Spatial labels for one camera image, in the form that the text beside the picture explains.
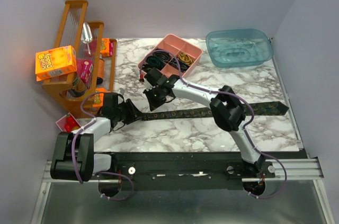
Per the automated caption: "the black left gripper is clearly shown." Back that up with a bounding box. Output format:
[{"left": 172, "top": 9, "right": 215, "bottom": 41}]
[{"left": 114, "top": 98, "right": 145, "bottom": 124}]

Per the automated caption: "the dark floral patterned necktie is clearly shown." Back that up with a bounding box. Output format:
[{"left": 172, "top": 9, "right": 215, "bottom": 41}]
[{"left": 140, "top": 101, "right": 290, "bottom": 122}]

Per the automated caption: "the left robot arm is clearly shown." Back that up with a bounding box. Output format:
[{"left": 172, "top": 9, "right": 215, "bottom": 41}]
[{"left": 50, "top": 92, "right": 141, "bottom": 184}]

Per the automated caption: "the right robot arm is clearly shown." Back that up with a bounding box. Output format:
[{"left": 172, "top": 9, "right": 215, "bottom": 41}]
[{"left": 139, "top": 68, "right": 265, "bottom": 177}]

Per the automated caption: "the teal rolled tie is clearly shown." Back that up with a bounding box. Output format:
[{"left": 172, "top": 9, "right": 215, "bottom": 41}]
[{"left": 146, "top": 56, "right": 164, "bottom": 69}]

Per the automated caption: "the small orange box lower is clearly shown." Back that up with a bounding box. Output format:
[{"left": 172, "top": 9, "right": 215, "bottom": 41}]
[{"left": 93, "top": 88, "right": 107, "bottom": 108}]

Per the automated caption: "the small orange box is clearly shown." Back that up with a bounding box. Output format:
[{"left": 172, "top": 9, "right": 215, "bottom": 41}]
[
  {"left": 100, "top": 38, "right": 114, "bottom": 57},
  {"left": 93, "top": 88, "right": 107, "bottom": 108}
]

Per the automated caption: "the dark blue floral rolled tie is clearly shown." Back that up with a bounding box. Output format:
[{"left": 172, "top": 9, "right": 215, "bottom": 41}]
[{"left": 168, "top": 59, "right": 189, "bottom": 72}]

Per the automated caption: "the black rolled tie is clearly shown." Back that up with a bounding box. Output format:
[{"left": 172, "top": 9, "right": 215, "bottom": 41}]
[{"left": 153, "top": 50, "right": 172, "bottom": 63}]

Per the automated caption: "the pink divided organizer tray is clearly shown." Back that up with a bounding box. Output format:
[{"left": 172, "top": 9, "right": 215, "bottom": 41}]
[{"left": 138, "top": 34, "right": 203, "bottom": 79}]

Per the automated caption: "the yellow rolled tie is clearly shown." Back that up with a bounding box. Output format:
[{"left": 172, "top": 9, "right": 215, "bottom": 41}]
[{"left": 177, "top": 52, "right": 194, "bottom": 66}]

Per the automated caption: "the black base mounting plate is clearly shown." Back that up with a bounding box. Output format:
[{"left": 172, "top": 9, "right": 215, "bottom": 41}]
[{"left": 94, "top": 150, "right": 307, "bottom": 192}]

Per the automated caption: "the dark tin can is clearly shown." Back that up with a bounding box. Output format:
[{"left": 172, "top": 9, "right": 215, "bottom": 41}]
[{"left": 68, "top": 74, "right": 87, "bottom": 97}]

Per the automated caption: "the orange bottle on rack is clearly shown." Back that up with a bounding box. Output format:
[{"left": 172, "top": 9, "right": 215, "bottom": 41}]
[{"left": 96, "top": 58, "right": 105, "bottom": 85}]

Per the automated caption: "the pink bin with fruit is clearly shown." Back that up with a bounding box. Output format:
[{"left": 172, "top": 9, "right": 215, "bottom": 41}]
[{"left": 56, "top": 113, "right": 80, "bottom": 132}]

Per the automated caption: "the pink product box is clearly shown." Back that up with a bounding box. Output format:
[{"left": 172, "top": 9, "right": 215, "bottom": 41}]
[{"left": 76, "top": 59, "right": 94, "bottom": 84}]

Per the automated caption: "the small orange box upper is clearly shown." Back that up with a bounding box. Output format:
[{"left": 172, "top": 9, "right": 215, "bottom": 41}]
[{"left": 100, "top": 38, "right": 114, "bottom": 57}]

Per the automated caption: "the metal scoop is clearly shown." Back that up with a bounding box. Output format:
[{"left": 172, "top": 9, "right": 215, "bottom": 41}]
[{"left": 81, "top": 22, "right": 93, "bottom": 55}]

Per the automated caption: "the orange Scrub Daddy box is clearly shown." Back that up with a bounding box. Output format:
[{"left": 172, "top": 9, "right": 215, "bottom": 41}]
[{"left": 35, "top": 46, "right": 77, "bottom": 82}]

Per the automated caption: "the translucent blue plastic tub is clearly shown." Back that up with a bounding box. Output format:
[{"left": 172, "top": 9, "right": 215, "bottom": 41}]
[{"left": 206, "top": 29, "right": 274, "bottom": 68}]

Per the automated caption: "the wooden wire rack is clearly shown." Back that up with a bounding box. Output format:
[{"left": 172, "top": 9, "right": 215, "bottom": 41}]
[{"left": 42, "top": 0, "right": 104, "bottom": 118}]

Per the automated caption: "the aluminium rail frame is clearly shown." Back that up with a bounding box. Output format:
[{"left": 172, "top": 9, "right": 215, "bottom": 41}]
[{"left": 31, "top": 150, "right": 335, "bottom": 223}]

